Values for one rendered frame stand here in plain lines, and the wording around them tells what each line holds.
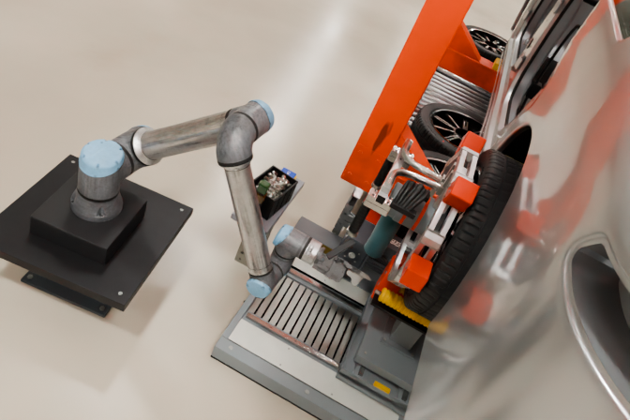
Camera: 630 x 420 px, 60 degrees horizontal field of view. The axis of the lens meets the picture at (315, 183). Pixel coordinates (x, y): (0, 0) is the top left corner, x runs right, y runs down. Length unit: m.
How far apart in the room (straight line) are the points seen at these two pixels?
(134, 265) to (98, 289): 0.17
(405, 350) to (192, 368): 0.88
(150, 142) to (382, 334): 1.24
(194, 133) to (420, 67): 0.94
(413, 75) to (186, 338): 1.44
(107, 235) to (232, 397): 0.80
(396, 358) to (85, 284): 1.26
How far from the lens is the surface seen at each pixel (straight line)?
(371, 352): 2.38
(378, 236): 2.27
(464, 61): 4.29
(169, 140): 2.04
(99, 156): 2.10
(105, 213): 2.21
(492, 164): 1.89
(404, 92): 2.34
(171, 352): 2.38
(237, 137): 1.72
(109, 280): 2.17
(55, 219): 2.24
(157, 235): 2.35
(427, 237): 1.79
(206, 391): 2.32
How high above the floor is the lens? 2.00
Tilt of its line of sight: 36 degrees down
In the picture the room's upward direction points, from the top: 24 degrees clockwise
